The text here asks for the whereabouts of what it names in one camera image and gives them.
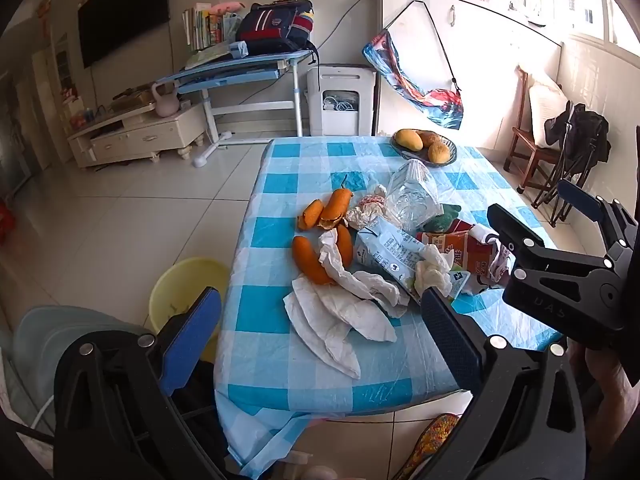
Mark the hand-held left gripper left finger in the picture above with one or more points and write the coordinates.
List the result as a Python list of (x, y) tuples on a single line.
[(192, 340)]

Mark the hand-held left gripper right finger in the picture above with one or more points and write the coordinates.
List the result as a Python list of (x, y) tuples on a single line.
[(450, 335)]

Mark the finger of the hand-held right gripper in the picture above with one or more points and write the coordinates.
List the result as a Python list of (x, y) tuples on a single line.
[(580, 200), (540, 280)]

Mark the yellow plastic bucket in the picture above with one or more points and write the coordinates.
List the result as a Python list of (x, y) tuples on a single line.
[(180, 285)]

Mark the orange red snack packet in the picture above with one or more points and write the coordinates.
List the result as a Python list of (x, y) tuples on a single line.
[(475, 255)]

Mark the long orange fruit peel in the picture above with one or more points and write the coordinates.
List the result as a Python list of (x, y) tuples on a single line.
[(307, 260)]

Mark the clear plastic bottle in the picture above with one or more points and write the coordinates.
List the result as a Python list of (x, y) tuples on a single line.
[(412, 195)]

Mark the person's right hand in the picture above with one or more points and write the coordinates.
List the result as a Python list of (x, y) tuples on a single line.
[(612, 375)]

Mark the black folding chair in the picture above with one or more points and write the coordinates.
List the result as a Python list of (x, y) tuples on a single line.
[(585, 135)]

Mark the small crumpled white tissue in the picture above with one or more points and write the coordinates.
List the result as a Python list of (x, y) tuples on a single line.
[(435, 267)]

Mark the brown wooden chair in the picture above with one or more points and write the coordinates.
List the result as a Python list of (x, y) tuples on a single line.
[(522, 145)]

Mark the blue white checked tablecloth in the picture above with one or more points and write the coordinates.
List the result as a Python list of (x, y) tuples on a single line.
[(280, 360)]

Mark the white pillow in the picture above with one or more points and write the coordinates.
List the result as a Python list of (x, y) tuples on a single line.
[(545, 105)]

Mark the colourful woven cushion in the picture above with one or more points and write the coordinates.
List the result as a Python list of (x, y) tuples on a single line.
[(432, 440)]

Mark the blue white drink carton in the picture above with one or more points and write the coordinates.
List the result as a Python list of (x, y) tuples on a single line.
[(385, 250)]

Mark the twisted white tissue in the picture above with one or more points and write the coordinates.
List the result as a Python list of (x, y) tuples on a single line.
[(350, 280)]

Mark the green crumpled wrapper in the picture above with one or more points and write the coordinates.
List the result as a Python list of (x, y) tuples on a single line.
[(445, 215)]

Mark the large white tissue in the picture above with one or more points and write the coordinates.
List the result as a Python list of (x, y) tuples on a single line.
[(330, 325)]

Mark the dark fruit plate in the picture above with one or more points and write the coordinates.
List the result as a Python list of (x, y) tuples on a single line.
[(450, 157)]

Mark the slim orange fruit peel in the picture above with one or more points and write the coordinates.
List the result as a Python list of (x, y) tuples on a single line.
[(345, 245)]

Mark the light blue chair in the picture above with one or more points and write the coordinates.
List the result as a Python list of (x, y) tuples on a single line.
[(50, 330)]

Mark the crumpled white red wrapper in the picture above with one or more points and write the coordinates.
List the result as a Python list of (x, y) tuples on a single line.
[(365, 207)]

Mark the curled orange fruit peel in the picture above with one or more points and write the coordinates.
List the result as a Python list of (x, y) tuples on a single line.
[(336, 205)]

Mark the small orange fruit peel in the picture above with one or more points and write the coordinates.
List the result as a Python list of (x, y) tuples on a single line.
[(311, 212)]

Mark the white cabinet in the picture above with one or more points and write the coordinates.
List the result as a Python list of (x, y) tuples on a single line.
[(490, 50)]

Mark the cream television cabinet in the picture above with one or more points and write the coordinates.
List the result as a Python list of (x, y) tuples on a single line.
[(135, 135)]

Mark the colourful printed hanging bag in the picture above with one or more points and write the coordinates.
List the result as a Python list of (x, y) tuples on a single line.
[(400, 70)]

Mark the pink kettlebell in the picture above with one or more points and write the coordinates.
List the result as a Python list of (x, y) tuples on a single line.
[(167, 105)]

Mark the white air purifier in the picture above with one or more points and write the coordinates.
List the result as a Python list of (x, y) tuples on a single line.
[(340, 80)]

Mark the blue white study desk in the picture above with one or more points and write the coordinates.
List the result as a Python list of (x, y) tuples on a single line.
[(225, 67)]

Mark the row of books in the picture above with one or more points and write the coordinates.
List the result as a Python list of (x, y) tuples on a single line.
[(202, 27)]

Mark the navy red backpack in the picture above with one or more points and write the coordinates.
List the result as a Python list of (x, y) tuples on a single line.
[(275, 25)]

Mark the black flat television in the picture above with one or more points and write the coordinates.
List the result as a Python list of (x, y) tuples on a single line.
[(125, 15)]

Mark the pink plush toy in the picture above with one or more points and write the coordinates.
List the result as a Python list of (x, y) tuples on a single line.
[(227, 6)]

